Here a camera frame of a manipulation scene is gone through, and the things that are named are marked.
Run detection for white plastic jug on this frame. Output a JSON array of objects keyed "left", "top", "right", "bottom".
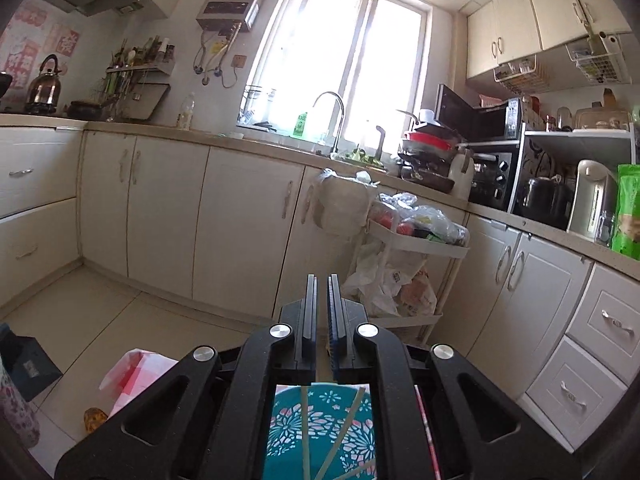
[{"left": 447, "top": 152, "right": 476, "bottom": 201}]

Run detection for chrome sink faucet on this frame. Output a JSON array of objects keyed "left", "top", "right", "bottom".
[{"left": 312, "top": 91, "right": 347, "bottom": 156}]

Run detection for white counter shelf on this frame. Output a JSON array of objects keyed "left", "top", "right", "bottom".
[{"left": 520, "top": 127, "right": 640, "bottom": 173}]

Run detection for blue perforated metal bucket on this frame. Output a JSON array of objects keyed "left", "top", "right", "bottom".
[{"left": 262, "top": 382, "right": 378, "bottom": 480}]

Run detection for green package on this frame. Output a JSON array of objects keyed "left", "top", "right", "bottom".
[{"left": 612, "top": 164, "right": 640, "bottom": 261}]

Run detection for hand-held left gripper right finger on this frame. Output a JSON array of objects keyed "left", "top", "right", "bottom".
[{"left": 327, "top": 274, "right": 583, "bottom": 480}]

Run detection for amber jar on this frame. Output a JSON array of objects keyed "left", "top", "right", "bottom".
[{"left": 82, "top": 407, "right": 109, "bottom": 433}]

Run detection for white plastic bags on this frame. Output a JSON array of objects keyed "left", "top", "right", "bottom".
[{"left": 342, "top": 245, "right": 401, "bottom": 316}]

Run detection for stack of pans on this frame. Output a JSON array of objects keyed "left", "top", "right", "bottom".
[{"left": 397, "top": 110, "right": 468, "bottom": 193}]

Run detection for pink wall stickers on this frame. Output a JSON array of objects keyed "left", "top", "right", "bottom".
[{"left": 0, "top": 0, "right": 81, "bottom": 91}]

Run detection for white trolley cart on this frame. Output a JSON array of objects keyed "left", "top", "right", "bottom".
[{"left": 347, "top": 200, "right": 471, "bottom": 346}]

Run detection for wire dish rack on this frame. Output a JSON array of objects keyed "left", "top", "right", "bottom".
[{"left": 242, "top": 85, "right": 281, "bottom": 128}]

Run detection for dark cutting board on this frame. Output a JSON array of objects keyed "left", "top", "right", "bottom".
[{"left": 122, "top": 84, "right": 171, "bottom": 122}]

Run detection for clear bag of groceries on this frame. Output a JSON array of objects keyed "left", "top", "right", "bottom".
[{"left": 370, "top": 192, "right": 468, "bottom": 246}]

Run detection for clear plastic bottle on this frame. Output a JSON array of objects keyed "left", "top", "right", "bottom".
[{"left": 176, "top": 92, "right": 196, "bottom": 131}]

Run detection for black microwave oven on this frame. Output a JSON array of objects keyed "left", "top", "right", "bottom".
[{"left": 434, "top": 84, "right": 525, "bottom": 142}]

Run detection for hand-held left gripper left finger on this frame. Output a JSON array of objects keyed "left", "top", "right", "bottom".
[{"left": 54, "top": 274, "right": 319, "bottom": 480}]

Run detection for kitchen window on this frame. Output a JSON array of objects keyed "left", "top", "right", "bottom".
[{"left": 237, "top": 0, "right": 433, "bottom": 153}]

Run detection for pink plastic bag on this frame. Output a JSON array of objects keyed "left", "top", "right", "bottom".
[{"left": 395, "top": 267, "right": 438, "bottom": 318}]

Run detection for black toaster oven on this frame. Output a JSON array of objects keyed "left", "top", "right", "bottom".
[{"left": 467, "top": 140, "right": 523, "bottom": 213}]

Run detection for hanging white trash bag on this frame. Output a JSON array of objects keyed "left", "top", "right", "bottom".
[{"left": 312, "top": 167, "right": 383, "bottom": 238}]

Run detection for cream base cabinet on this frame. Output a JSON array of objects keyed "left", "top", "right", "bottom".
[
  {"left": 435, "top": 210, "right": 640, "bottom": 451},
  {"left": 0, "top": 122, "right": 83, "bottom": 311},
  {"left": 80, "top": 130, "right": 471, "bottom": 321}
]

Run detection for steel kettle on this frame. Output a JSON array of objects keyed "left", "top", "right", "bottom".
[{"left": 25, "top": 54, "right": 63, "bottom": 113}]

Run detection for blue shopping bag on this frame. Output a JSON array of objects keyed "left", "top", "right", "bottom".
[{"left": 0, "top": 322, "right": 64, "bottom": 401}]

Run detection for green vegetables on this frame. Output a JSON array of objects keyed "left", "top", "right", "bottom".
[{"left": 332, "top": 147, "right": 388, "bottom": 171}]

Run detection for black cooking pot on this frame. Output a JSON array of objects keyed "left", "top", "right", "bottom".
[{"left": 515, "top": 175, "right": 575, "bottom": 230}]

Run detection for dark shallow pot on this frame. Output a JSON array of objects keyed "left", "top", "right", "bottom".
[{"left": 67, "top": 100, "right": 109, "bottom": 121}]

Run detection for white electric thermo pot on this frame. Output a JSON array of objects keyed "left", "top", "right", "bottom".
[{"left": 567, "top": 160, "right": 620, "bottom": 247}]

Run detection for red white checkered tablecloth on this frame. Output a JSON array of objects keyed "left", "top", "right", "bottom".
[{"left": 99, "top": 347, "right": 443, "bottom": 480}]

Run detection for white wire basket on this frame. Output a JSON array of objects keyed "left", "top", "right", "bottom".
[
  {"left": 492, "top": 55, "right": 544, "bottom": 96},
  {"left": 567, "top": 32, "right": 629, "bottom": 86}
]

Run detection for water heater hoses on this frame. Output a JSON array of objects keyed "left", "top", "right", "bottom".
[{"left": 192, "top": 27, "right": 242, "bottom": 88}]

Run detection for wall utensil rack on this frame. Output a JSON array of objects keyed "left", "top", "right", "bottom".
[{"left": 105, "top": 35, "right": 177, "bottom": 92}]

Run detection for floral patterned bag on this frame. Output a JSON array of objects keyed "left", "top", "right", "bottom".
[{"left": 0, "top": 360, "right": 41, "bottom": 449}]

